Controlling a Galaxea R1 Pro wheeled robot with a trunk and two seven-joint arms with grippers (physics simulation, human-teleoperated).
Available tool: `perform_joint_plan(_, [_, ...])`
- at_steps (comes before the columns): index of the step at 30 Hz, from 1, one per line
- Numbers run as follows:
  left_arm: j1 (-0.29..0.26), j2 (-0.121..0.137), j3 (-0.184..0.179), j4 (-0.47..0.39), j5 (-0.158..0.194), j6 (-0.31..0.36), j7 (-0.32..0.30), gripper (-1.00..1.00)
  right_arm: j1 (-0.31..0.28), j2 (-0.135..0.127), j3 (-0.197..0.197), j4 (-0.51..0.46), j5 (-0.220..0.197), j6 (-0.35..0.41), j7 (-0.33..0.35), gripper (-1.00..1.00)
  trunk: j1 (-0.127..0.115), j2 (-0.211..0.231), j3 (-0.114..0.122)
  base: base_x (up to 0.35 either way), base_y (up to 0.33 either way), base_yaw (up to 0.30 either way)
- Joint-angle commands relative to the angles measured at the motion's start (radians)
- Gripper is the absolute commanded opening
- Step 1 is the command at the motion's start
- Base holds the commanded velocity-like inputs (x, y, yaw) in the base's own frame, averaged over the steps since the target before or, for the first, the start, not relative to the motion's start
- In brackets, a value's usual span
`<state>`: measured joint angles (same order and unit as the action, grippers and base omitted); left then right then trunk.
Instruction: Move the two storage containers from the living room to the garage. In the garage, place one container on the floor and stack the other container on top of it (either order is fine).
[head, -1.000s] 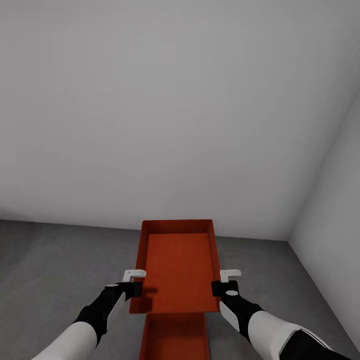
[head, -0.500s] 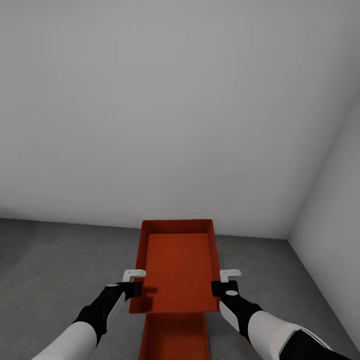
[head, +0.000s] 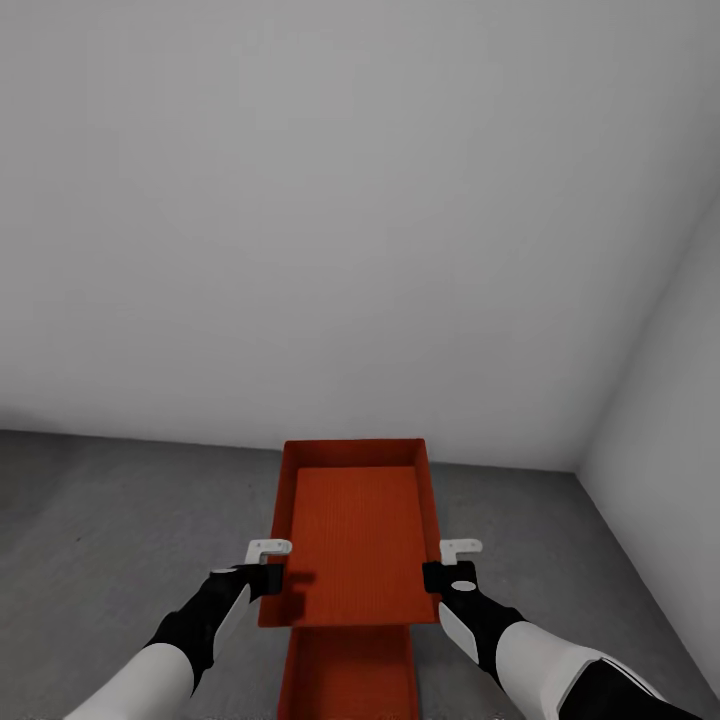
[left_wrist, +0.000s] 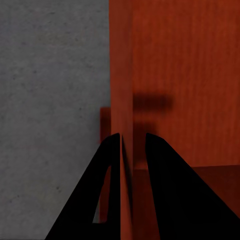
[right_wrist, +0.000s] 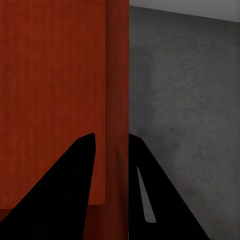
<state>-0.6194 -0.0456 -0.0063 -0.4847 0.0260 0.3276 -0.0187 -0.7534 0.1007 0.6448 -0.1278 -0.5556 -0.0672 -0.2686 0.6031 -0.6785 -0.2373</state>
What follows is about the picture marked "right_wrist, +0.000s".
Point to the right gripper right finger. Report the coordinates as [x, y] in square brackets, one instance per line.
[174, 219]

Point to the storage box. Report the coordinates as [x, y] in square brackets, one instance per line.
[64, 74]

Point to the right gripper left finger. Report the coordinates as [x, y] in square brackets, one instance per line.
[56, 207]

